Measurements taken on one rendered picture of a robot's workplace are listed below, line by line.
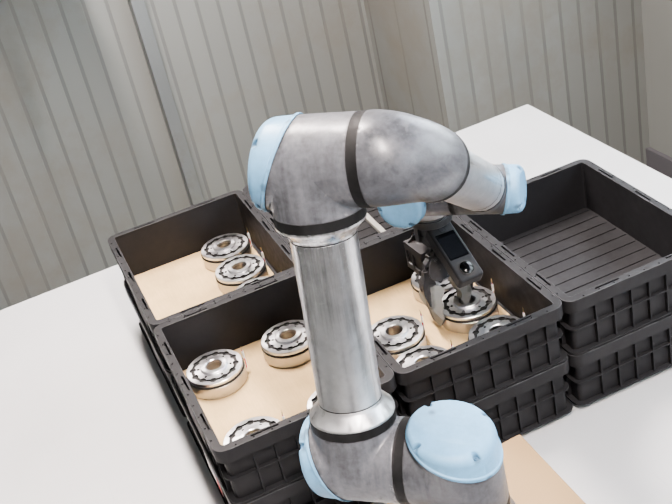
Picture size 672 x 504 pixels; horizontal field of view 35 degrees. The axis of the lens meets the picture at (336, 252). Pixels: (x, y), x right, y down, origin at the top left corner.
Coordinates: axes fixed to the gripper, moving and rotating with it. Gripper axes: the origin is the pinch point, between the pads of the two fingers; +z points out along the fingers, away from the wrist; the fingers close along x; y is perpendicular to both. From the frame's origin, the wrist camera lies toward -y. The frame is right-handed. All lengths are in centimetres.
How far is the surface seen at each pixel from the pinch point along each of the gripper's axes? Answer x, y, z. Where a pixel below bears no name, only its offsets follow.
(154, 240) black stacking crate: 35, 62, -4
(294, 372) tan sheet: 28.5, 7.5, 2.0
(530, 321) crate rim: -3.1, -19.9, -7.8
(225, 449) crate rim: 48, -16, -8
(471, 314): -1.7, -3.5, -1.3
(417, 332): 8.0, -1.2, -1.0
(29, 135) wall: 38, 199, 15
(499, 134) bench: -62, 79, 15
